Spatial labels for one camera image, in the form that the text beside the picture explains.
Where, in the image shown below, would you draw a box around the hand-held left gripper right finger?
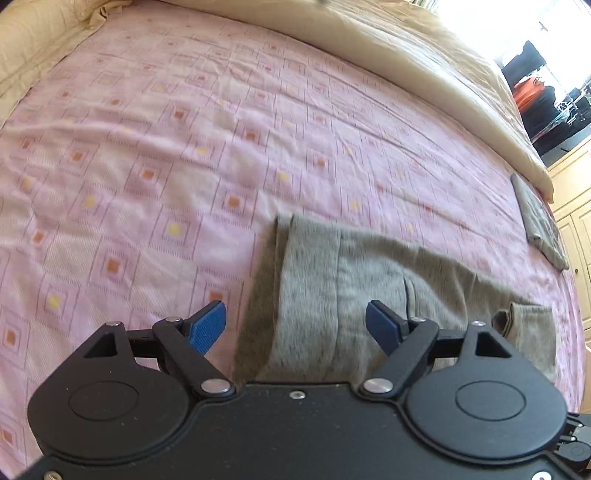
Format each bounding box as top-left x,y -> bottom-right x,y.
359,300 -> 511,400

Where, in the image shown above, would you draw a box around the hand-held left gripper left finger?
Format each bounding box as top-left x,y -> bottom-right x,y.
83,301 -> 236,400

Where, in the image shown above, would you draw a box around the grey speckled pants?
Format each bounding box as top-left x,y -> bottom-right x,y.
233,213 -> 558,386

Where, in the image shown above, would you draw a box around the folded smooth grey pants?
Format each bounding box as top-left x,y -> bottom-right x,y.
512,174 -> 570,271

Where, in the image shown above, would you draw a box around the pink patterned bedspread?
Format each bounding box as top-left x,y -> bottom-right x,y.
0,9 -> 585,476

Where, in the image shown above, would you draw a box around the cream wooden dresser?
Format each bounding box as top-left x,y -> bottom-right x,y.
547,138 -> 591,333

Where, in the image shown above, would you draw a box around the dark hanging clothes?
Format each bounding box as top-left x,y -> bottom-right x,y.
501,41 -> 591,155

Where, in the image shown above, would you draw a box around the orange garment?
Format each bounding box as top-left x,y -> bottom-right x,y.
514,78 -> 546,108

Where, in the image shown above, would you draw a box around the beige duvet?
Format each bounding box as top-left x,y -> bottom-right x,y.
99,0 -> 554,202

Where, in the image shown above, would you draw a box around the beige quilted pillow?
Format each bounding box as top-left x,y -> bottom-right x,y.
0,0 -> 108,123

